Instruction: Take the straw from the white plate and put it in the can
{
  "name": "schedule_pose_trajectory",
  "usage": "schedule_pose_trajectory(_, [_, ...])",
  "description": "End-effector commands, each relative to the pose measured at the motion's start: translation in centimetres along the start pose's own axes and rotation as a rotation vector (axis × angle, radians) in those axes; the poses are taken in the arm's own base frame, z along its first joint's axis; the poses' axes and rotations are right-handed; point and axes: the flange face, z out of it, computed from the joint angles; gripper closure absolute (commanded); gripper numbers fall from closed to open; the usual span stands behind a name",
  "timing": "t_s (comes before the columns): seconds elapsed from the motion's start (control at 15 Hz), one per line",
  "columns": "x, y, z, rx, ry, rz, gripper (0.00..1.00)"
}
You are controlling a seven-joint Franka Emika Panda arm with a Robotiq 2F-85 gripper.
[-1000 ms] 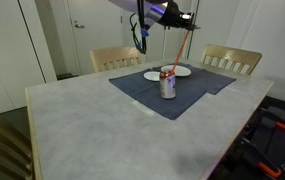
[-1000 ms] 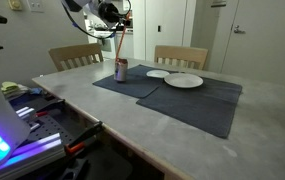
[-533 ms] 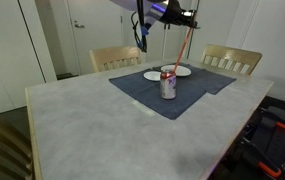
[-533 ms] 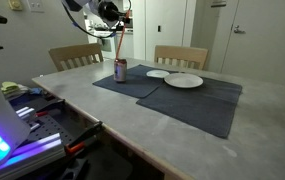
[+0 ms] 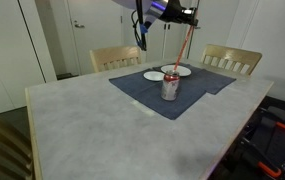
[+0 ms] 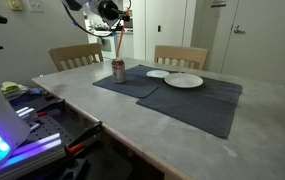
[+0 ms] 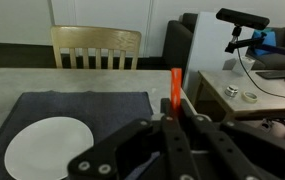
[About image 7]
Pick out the white upright panel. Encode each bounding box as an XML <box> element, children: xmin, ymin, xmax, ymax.
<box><xmin>182</xmin><ymin>11</ymin><xmax>241</xmax><ymax>101</ymax></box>

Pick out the light side table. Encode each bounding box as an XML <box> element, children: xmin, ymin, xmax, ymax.
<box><xmin>195</xmin><ymin>69</ymin><xmax>285</xmax><ymax>122</ymax></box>

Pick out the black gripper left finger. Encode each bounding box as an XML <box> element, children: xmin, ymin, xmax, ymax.
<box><xmin>67</xmin><ymin>97</ymin><xmax>200</xmax><ymax>180</ymax></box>

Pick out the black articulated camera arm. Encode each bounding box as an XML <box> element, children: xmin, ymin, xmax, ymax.
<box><xmin>224</xmin><ymin>25</ymin><xmax>285</xmax><ymax>60</ymax></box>

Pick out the dark grey sofa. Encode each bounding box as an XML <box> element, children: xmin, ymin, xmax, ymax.
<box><xmin>161</xmin><ymin>12</ymin><xmax>285</xmax><ymax>73</ymax></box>

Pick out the small metal cylinder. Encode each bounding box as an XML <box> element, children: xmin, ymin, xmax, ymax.
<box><xmin>224</xmin><ymin>85</ymin><xmax>240</xmax><ymax>98</ymax></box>

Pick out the red drinking straw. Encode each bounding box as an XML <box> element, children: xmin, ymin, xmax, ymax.
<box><xmin>170</xmin><ymin>67</ymin><xmax>183</xmax><ymax>113</ymax></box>

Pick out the black flat tablet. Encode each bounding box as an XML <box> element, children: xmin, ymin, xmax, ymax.
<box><xmin>255</xmin><ymin>69</ymin><xmax>285</xmax><ymax>81</ymax></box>

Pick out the large white plate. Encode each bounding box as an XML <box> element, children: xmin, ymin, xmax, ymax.
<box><xmin>3</xmin><ymin>116</ymin><xmax>95</xmax><ymax>180</ymax></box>

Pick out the light wooden chair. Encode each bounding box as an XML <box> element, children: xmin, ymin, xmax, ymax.
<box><xmin>50</xmin><ymin>25</ymin><xmax>142</xmax><ymax>70</ymax></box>

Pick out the thin black camera cable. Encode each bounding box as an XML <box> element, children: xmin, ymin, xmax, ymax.
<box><xmin>235</xmin><ymin>46</ymin><xmax>285</xmax><ymax>108</ymax></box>

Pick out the large dark grey placemat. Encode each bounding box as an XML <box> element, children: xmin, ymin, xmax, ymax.
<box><xmin>0</xmin><ymin>90</ymin><xmax>155</xmax><ymax>180</ymax></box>

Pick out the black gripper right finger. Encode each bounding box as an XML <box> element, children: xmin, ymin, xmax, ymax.
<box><xmin>180</xmin><ymin>99</ymin><xmax>285</xmax><ymax>180</ymax></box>

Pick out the black bar camera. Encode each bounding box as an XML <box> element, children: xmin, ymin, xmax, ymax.
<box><xmin>215</xmin><ymin>7</ymin><xmax>271</xmax><ymax>31</ymax></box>

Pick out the beige tape roll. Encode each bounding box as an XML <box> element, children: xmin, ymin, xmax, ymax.
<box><xmin>241</xmin><ymin>90</ymin><xmax>259</xmax><ymax>104</ymax></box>

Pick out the small white box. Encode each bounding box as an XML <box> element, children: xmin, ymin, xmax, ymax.
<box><xmin>231</xmin><ymin>55</ymin><xmax>256</xmax><ymax>76</ymax></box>

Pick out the blue cushion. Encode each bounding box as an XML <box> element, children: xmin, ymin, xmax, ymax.
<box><xmin>251</xmin><ymin>29</ymin><xmax>278</xmax><ymax>57</ymax></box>

